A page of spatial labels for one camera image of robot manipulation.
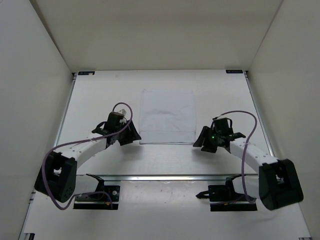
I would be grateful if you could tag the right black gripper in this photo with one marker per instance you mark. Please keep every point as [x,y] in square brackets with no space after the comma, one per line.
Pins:
[199,142]

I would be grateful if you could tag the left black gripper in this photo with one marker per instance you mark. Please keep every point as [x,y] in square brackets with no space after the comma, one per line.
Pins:
[133,134]

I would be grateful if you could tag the white skirt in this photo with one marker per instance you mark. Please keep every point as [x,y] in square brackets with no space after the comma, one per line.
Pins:
[167,117]

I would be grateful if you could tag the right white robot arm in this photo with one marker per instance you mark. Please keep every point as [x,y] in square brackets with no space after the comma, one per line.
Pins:
[263,177]

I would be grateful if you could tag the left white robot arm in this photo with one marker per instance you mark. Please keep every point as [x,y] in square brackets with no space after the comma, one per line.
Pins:
[58,178]

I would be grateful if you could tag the right blue corner label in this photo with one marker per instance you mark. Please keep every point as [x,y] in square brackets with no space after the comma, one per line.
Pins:
[234,71]

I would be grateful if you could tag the blue corner label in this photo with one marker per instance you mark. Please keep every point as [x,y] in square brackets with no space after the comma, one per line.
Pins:
[86,73]
[234,71]

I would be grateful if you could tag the left blue corner label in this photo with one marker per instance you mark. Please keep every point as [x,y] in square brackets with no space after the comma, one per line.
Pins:
[86,73]

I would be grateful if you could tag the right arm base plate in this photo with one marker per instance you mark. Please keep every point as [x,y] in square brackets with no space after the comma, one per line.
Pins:
[224,199]

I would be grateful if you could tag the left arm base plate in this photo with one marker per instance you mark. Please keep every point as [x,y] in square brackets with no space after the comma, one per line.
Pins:
[100,201]

